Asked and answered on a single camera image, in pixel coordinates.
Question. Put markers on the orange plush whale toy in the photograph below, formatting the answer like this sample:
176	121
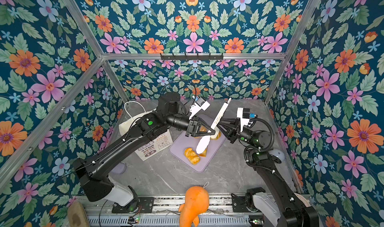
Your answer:
196	202

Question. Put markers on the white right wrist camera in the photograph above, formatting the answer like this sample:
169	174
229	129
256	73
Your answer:
245	116

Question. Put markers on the lilac oval pad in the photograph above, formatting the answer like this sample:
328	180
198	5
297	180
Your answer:
119	169

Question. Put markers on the black hook rail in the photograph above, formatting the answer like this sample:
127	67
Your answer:
197	56

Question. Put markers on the twisted glazed fake bread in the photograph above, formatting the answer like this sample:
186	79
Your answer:
192	156

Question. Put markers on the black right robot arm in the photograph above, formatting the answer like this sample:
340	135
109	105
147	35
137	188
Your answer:
285	209

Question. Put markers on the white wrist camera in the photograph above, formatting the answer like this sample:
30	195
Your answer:
199	103
245	116

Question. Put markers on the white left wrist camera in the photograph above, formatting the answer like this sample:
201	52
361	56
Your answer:
199	103

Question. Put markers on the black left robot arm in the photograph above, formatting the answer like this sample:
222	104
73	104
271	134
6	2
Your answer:
93	172

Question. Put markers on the white printed paper bag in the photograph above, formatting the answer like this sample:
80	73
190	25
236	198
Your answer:
144	148

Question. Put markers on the striped round fake bread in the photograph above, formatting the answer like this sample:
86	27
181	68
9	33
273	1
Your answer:
216	136

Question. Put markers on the sesame oval fake bread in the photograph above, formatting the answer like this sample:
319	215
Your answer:
203	129

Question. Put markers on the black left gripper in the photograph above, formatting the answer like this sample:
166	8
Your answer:
193	125

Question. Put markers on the brown stained sponge block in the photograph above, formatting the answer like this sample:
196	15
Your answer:
77	216

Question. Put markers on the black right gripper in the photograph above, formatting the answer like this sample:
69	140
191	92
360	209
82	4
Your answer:
234	131

